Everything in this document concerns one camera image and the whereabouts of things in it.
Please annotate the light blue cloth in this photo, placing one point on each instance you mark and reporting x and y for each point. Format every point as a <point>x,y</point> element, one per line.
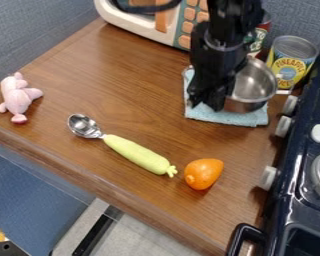
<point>220,116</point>

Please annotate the orange toy fruit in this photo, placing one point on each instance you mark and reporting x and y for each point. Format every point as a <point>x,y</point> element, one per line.
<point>203,173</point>

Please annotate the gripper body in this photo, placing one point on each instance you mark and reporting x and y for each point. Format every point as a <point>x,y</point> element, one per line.
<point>214,71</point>

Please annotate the toy microwave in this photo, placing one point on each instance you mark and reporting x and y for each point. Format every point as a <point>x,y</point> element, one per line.
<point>158,18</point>

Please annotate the red and green can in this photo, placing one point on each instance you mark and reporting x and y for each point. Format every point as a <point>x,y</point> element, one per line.
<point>259,36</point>

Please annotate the pink plush doll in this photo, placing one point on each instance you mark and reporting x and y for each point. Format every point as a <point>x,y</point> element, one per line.
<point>16,96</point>

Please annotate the yellow pineapple can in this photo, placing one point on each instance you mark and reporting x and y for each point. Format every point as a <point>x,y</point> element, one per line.
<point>289,63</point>

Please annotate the toy stove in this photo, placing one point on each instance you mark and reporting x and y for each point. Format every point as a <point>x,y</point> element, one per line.
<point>300,173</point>

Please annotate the silver pot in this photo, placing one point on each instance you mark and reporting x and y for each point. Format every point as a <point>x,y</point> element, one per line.
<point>252,87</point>

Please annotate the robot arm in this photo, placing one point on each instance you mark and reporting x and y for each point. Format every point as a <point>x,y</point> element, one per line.
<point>231,20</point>

